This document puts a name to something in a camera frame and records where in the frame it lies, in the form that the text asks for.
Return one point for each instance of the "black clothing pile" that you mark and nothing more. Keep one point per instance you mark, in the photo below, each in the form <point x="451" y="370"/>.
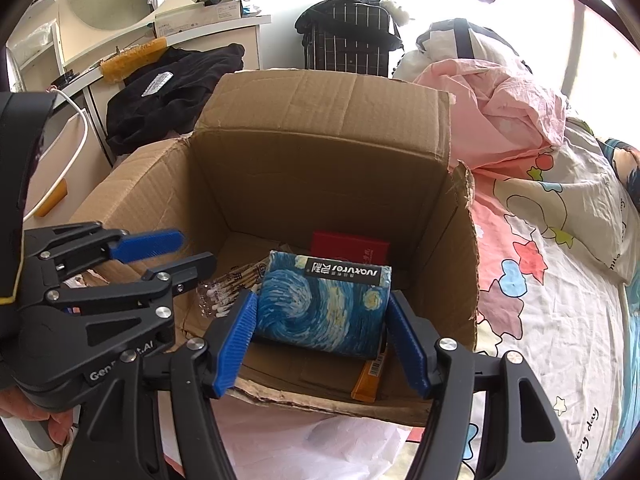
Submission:
<point x="167" y="96"/>

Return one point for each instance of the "starry night tissue pack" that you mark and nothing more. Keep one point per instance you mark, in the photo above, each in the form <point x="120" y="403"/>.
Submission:
<point x="324" y="304"/>

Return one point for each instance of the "black striped suitcase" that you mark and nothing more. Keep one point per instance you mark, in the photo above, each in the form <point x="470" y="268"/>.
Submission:
<point x="348" y="36"/>

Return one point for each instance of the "red item in box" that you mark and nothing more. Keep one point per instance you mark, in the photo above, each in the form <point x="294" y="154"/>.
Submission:
<point x="348" y="247"/>

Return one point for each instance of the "pink crumpled blanket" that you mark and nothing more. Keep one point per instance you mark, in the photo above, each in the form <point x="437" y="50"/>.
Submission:
<point x="497" y="113"/>

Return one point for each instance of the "clear cotton swab pack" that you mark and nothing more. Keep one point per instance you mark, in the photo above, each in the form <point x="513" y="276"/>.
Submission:
<point x="217" y="296"/>

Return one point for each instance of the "white dresser desk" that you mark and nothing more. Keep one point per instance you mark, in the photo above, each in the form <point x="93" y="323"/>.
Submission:
<point x="58" y="45"/>

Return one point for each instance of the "white box on desk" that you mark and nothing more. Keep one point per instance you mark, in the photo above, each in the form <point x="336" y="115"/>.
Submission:
<point x="194" y="16"/>

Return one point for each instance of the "cartoon printed bed sheet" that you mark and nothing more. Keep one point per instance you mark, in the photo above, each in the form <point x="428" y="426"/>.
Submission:
<point x="558" y="237"/>

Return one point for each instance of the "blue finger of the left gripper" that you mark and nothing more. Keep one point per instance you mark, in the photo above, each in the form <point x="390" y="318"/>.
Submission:
<point x="130" y="248"/>

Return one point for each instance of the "yellow brush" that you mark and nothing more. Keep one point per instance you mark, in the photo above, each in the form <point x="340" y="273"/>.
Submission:
<point x="123" y="64"/>

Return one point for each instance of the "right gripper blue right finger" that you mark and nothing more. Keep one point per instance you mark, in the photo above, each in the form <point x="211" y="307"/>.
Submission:
<point x="409" y="352"/>

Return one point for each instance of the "brown cardboard box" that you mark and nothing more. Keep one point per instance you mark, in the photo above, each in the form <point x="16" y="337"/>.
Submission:
<point x="277" y="155"/>

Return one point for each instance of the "dark patterned pillow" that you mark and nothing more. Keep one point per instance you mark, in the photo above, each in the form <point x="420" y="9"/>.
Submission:
<point x="624" y="160"/>

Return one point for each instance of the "white plastic bag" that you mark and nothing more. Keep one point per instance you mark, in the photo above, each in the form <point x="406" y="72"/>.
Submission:
<point x="266" y="442"/>

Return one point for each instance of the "orange tube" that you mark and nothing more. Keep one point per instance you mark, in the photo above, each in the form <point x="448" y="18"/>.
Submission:
<point x="366" y="388"/>

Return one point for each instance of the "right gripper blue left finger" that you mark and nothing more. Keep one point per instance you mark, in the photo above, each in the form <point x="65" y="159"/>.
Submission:
<point x="232" y="338"/>

